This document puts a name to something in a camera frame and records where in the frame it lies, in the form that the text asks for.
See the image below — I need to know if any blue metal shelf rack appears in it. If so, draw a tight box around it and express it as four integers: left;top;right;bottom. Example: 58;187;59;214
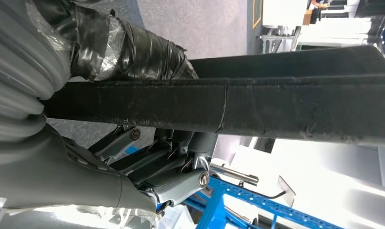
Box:
183;175;344;229

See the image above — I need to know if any steel rod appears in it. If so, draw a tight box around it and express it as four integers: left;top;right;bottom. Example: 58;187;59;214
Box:
209;164;260;187

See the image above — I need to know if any yellow framed sign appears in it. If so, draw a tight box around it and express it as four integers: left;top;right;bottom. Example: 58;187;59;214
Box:
252;0;263;29

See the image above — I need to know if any orange brown box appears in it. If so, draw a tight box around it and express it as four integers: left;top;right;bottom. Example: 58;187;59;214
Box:
302;9;313;26

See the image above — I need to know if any small metal bracket plate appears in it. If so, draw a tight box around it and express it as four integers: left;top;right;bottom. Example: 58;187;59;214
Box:
277;175;297;208

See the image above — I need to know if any white frame table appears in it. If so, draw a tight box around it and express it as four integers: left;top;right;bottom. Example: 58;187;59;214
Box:
260;16;373;53

